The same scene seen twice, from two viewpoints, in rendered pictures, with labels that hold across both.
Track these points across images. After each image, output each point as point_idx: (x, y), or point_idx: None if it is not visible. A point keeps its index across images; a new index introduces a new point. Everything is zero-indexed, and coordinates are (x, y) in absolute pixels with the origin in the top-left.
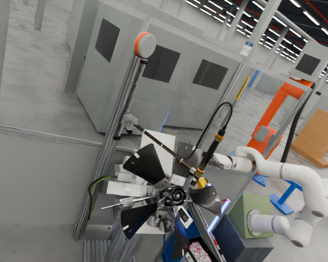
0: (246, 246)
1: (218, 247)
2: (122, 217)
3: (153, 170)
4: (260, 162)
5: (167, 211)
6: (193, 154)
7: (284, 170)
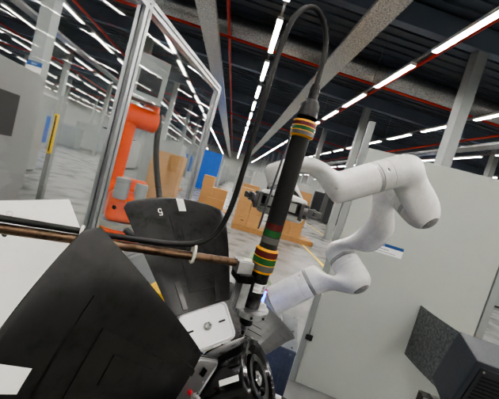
0: (294, 348)
1: (276, 395)
2: None
3: (150, 369)
4: (340, 177)
5: None
6: (193, 222)
7: (388, 172)
